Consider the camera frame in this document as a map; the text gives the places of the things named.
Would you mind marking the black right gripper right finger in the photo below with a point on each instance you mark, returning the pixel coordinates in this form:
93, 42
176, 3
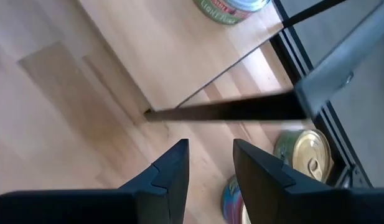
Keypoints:
288, 202

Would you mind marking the wooden shelf with black legs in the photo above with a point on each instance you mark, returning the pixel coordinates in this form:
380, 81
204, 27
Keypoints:
179, 46

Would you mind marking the tuna can pink blue label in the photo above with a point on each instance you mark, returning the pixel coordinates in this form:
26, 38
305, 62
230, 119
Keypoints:
232, 202

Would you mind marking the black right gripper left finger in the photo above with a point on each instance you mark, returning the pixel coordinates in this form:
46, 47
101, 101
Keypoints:
142, 205

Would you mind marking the light tuna can green label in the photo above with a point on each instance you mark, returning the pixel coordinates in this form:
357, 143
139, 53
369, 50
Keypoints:
229, 14

